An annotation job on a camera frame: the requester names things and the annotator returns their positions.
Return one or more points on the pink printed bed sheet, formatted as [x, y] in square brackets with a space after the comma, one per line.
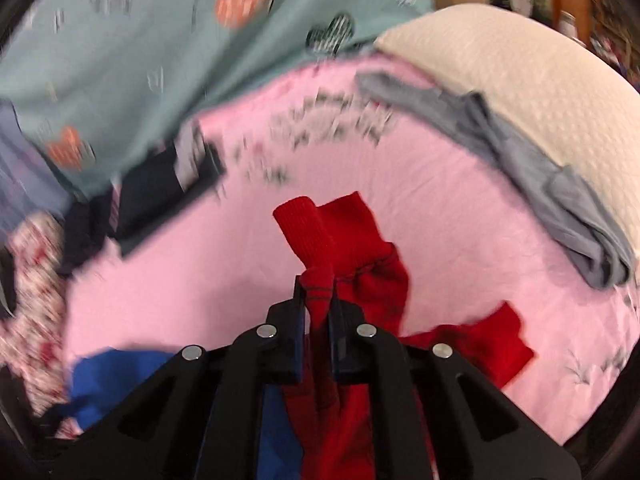
[450, 210]

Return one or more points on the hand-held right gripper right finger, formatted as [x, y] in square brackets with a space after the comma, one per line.
[336, 342]

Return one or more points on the red and blue pants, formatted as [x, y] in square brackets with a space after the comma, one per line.
[345, 240]

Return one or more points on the grey garment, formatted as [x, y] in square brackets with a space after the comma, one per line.
[565, 200]

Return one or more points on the cream textured pillow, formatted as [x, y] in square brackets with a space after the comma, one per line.
[525, 70]

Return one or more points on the lavender blue cloth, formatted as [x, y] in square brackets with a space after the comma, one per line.
[20, 170]

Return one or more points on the red and white floral cloth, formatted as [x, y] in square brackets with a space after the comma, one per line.
[35, 310]

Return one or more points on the teal printed blanket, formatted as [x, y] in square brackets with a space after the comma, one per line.
[150, 35]

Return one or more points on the dark navy garment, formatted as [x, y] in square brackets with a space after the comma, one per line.
[150, 185]

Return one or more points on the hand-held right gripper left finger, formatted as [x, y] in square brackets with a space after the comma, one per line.
[298, 332]

